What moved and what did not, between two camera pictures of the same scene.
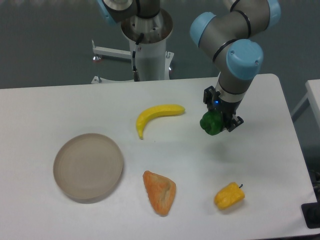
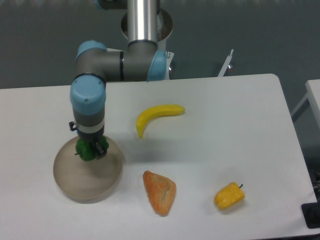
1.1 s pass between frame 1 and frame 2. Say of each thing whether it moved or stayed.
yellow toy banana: stayed
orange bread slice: stayed
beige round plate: stayed
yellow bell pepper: stayed
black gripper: moved
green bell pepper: moved
